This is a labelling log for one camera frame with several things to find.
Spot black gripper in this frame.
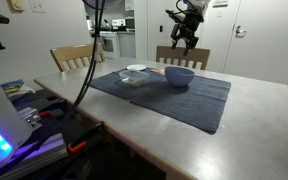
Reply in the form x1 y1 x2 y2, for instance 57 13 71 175
169 12 204 56

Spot blue bowl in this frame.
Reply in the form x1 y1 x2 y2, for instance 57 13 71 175
165 66 195 87

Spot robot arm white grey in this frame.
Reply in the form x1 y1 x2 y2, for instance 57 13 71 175
166 0 210 56

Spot wooden chair far left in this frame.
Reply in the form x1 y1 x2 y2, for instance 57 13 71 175
156 46 210 70

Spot white round plate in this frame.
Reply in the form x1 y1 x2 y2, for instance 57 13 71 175
126 64 147 71

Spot clear plastic container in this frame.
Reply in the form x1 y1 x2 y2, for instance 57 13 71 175
119 70 150 87

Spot dark blue placemat side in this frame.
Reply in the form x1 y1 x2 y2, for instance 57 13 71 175
131 76 231 134

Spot white stove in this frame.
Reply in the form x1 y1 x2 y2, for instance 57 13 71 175
100 19 120 59

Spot light wooden chair right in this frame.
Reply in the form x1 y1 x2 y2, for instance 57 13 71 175
50 44 94 72

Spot white door with handle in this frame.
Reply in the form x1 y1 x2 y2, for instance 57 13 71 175
224 0 288 85

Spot orange handled clamp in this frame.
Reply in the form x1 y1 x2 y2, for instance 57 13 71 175
67 121 104 154

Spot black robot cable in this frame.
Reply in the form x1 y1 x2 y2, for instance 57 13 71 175
33 0 107 148

